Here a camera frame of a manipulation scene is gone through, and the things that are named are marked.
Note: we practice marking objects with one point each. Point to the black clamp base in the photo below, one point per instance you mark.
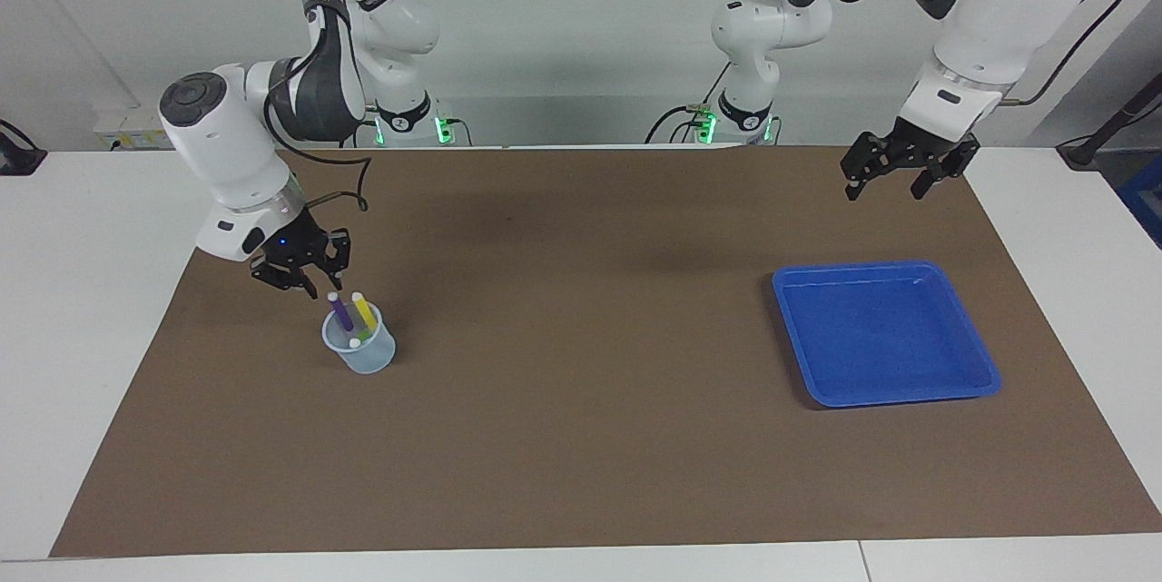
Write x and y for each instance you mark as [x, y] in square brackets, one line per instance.
[18, 160]

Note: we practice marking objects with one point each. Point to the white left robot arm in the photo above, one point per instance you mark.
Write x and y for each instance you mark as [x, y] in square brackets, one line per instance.
[999, 10]

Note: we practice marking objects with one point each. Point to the blue storage box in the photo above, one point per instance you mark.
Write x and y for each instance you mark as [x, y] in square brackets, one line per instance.
[1148, 201]

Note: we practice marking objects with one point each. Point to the white power strip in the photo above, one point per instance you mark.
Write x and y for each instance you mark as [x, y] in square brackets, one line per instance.
[132, 130]

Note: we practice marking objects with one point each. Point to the brown table mat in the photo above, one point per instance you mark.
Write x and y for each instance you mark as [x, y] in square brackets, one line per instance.
[581, 437]

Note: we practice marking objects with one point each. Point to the black stand pole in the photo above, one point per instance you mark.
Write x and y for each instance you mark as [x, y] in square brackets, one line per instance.
[1121, 114]

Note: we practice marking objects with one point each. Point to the blue plastic tray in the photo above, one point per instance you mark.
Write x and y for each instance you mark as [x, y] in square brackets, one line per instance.
[881, 337]

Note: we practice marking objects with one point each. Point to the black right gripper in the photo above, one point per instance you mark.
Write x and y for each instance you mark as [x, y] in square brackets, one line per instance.
[295, 246]

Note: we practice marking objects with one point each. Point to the translucent plastic cup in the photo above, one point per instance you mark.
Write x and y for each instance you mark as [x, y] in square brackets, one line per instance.
[363, 362]

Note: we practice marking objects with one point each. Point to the green marker pen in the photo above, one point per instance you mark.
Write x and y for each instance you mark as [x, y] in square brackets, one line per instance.
[360, 340]

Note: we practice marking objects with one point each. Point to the yellow marker pen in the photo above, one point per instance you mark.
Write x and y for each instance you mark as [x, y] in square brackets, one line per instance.
[364, 311]

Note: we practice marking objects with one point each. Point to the purple marker pen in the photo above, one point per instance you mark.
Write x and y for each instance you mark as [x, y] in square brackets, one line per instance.
[340, 311]

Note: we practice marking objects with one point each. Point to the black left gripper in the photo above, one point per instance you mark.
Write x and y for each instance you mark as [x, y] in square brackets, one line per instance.
[917, 146]

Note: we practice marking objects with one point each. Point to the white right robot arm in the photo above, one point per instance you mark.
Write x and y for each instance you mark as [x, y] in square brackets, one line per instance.
[227, 146]

